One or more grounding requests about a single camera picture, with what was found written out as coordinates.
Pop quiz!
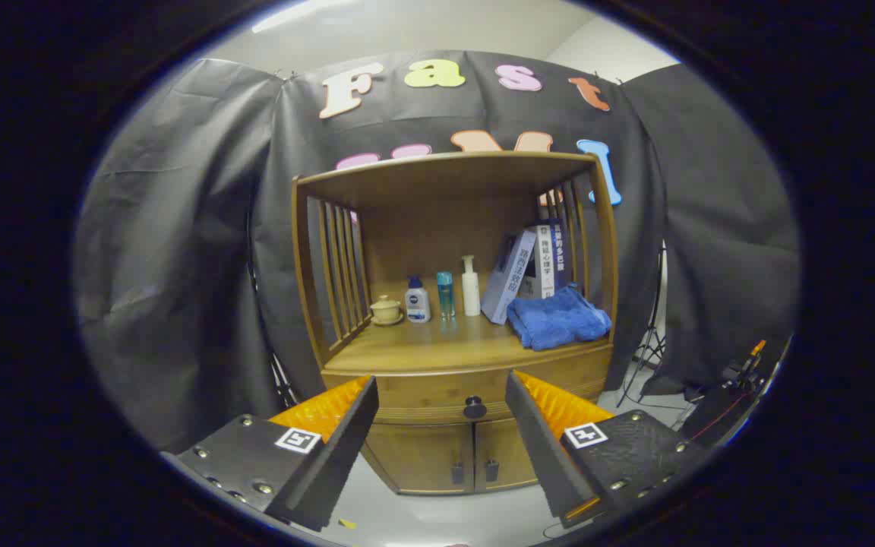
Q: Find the beige lidded teacup with saucer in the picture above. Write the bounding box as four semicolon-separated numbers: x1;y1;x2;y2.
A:
370;294;405;327

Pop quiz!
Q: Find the dark blue book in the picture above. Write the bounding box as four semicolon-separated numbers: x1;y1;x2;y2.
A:
548;219;569;293

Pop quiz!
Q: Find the blue folded towel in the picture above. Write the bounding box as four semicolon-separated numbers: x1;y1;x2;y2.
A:
507;285;612;352

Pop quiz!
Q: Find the white spine book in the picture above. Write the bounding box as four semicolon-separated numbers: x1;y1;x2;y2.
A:
521;225;557;300

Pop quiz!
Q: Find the wooden cabinet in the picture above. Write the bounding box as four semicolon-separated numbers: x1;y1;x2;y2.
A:
291;150;621;496

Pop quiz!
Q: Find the red cable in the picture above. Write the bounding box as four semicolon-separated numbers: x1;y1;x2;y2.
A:
690;389;753;443

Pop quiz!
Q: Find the black clamp with orange tip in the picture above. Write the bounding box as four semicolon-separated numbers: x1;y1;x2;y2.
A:
722;340;769;388

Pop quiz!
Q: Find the white bottle with blue cap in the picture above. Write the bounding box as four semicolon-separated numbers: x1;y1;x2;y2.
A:
405;275;432;324

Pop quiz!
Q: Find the white pump bottle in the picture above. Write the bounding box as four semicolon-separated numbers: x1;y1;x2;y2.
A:
461;255;482;318

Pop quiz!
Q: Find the wooden drawer with black knob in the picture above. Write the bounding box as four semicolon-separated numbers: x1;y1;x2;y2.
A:
321;346;613;426

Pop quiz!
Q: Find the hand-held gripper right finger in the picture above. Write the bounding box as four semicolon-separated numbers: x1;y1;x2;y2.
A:
505;370;712;530

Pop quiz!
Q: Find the pale grey book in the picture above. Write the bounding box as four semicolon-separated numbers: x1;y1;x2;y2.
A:
480;230;538;326

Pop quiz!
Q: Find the light stand tripod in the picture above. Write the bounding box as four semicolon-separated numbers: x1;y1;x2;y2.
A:
617;243;670;409

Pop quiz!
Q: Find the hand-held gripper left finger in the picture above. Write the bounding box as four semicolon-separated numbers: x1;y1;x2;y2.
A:
172;375;380;532

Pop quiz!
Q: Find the wooden countertop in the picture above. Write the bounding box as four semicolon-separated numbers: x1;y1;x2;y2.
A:
324;292;613;375

